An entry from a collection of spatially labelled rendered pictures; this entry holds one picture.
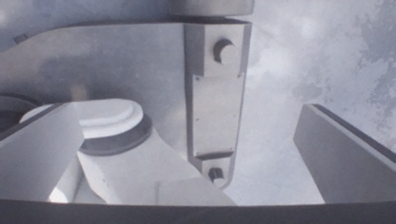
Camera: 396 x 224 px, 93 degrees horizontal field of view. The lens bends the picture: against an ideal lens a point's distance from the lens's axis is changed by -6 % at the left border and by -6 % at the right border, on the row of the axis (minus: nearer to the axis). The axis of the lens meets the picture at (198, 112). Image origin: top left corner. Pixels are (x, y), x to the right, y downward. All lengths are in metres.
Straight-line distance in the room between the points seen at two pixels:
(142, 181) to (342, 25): 0.81
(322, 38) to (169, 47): 0.57
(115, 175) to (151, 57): 0.26
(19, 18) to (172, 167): 0.56
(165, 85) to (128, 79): 0.08
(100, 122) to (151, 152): 0.09
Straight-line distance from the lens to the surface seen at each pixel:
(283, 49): 0.76
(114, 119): 0.35
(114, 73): 0.48
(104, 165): 0.34
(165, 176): 0.30
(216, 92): 0.49
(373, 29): 1.00
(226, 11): 0.44
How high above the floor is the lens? 0.62
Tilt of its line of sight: 59 degrees down
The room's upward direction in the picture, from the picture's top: 158 degrees clockwise
